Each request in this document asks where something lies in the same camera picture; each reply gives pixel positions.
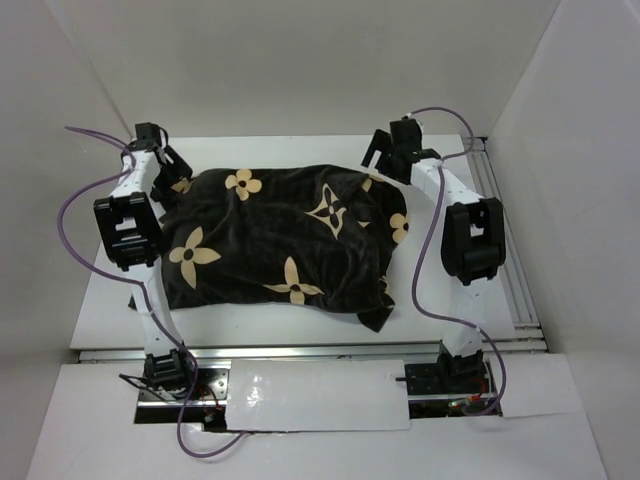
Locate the black floral plush pillowcase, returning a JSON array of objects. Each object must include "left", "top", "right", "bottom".
[{"left": 127, "top": 163, "right": 411, "bottom": 335}]

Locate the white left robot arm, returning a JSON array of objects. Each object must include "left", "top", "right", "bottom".
[{"left": 93, "top": 122, "right": 198, "bottom": 399}]

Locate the white cover panel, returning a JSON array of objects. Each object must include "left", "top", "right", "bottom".
[{"left": 225, "top": 360, "right": 410, "bottom": 432}]

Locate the aluminium front rail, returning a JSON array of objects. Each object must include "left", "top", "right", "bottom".
[{"left": 77, "top": 340, "right": 546, "bottom": 364}]

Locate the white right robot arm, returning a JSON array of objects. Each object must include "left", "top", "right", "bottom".
[{"left": 362, "top": 115, "right": 506, "bottom": 392}]

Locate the aluminium side rail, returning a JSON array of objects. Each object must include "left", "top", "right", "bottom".
[{"left": 462, "top": 135, "right": 545, "bottom": 346}]

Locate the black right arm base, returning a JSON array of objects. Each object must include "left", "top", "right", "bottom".
[{"left": 396, "top": 350, "right": 498, "bottom": 420}]

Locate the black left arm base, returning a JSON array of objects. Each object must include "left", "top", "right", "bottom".
[{"left": 118, "top": 349, "right": 229, "bottom": 408}]

